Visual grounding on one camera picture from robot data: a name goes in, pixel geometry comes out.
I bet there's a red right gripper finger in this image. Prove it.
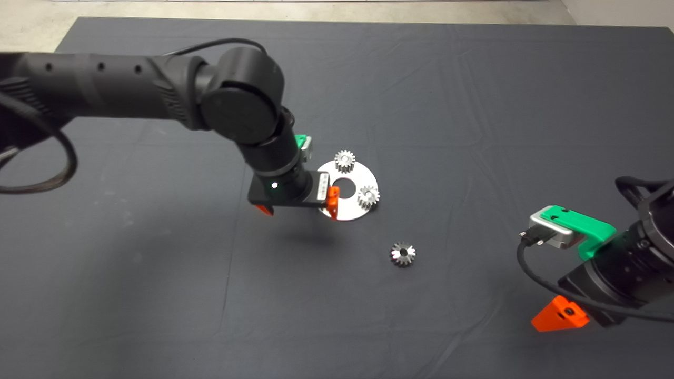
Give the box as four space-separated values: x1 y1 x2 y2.
531 295 589 332

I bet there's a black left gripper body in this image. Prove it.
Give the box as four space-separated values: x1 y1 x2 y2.
248 171 330 208

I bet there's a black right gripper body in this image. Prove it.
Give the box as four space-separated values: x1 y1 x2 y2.
557 252 651 328

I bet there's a small dark steel gear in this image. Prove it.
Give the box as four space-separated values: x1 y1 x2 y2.
390 242 416 267

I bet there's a round metal plate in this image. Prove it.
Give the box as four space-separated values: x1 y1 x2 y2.
316 161 379 221

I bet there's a dark grey table cloth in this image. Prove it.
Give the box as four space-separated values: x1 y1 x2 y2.
0 17 674 379

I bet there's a thin black right camera cable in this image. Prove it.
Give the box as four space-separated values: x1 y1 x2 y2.
517 231 674 323

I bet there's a thin black camera cable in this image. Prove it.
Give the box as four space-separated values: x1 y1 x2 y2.
163 38 267 57
517 231 674 323

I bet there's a green right camera mount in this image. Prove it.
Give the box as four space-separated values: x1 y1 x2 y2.
541 206 617 260

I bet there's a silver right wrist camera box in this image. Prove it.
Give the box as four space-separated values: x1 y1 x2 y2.
529 207 584 250

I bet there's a thin black left camera cable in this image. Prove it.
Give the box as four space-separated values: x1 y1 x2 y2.
163 38 267 57

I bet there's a black braided cable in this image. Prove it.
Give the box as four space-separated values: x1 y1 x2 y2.
0 79 78 194

